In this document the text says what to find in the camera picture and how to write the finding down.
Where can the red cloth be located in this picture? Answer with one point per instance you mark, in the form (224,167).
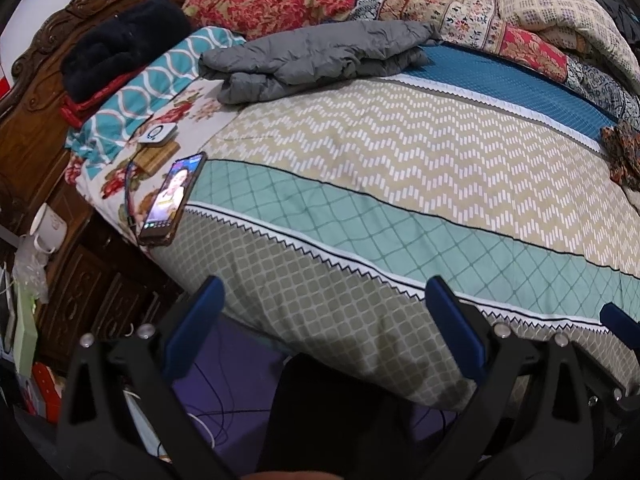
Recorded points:
(75,110)

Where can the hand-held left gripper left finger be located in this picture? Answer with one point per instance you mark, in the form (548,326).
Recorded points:
(197,330)

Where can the cream dash print blanket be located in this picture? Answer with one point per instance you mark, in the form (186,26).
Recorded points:
(540,0)

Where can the dark floral cloth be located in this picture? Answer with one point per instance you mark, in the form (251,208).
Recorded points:
(625,155)

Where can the small white square device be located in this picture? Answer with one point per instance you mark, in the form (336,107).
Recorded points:
(157,134)

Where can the carved wooden nightstand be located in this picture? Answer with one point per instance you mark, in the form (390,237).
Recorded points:
(90,285)

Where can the zigzag patterned bed cover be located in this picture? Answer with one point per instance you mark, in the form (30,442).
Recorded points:
(400,160)

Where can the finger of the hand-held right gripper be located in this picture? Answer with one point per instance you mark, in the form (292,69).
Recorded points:
(620,317)

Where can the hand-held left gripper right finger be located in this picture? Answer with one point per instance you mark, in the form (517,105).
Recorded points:
(455,330)

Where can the small bamboo box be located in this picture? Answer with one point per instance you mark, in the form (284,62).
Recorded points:
(155,160)

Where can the light green box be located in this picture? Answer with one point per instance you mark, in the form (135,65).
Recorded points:
(25,330)

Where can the white mug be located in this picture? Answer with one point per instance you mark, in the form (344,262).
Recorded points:
(50,225)

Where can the carved wooden headboard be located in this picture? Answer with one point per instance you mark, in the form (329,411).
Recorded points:
(40,110)

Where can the person's dark trouser legs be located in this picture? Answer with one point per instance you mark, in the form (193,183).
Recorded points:
(330,410)

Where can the white rose print pillow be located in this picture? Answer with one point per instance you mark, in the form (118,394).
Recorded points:
(200,105)

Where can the navy fluffy garment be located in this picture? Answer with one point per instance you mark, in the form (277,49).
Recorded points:
(125,35)

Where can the clear plastic bag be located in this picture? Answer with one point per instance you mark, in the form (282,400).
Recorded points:
(30,270)

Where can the red box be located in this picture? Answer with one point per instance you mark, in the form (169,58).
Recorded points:
(45,390)

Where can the smartphone with lit screen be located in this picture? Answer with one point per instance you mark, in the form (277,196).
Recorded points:
(170,200)

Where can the teal wave print pillow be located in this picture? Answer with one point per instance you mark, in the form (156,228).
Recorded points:
(150,85)

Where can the dark hanging clothes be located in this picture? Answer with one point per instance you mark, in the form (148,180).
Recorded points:
(620,5)

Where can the grey puffer jacket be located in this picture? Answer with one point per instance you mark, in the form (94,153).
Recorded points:
(310,60)

